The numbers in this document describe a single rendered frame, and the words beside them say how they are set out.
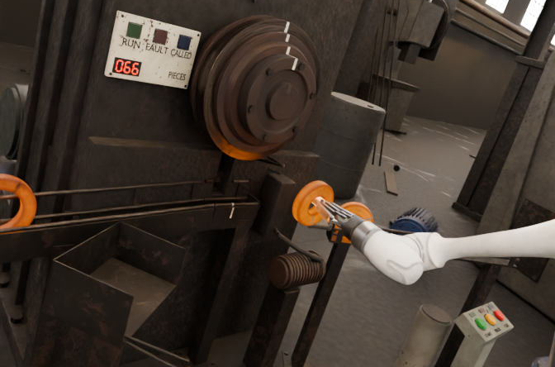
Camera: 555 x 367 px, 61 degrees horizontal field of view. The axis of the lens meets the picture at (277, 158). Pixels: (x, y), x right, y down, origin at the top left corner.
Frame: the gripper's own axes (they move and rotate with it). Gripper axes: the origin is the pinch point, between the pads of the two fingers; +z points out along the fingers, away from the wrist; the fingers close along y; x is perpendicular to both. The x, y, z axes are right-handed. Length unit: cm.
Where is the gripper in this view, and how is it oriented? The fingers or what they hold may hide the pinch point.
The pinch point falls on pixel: (315, 198)
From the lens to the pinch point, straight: 155.6
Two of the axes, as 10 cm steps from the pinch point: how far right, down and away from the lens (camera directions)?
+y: 7.3, 0.4, 6.8
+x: 3.2, -9.0, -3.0
